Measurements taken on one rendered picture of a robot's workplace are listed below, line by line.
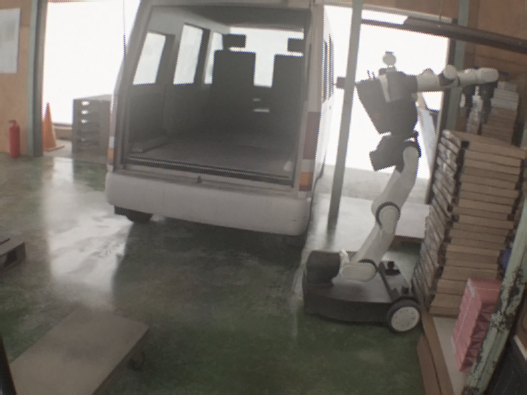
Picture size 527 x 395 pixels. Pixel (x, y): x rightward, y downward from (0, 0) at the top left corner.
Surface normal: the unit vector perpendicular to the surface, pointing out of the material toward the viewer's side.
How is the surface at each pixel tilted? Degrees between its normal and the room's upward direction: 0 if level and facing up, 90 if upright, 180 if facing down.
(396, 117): 103
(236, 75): 93
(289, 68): 93
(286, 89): 93
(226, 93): 93
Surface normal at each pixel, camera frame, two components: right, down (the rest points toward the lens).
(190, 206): -0.17, 0.26
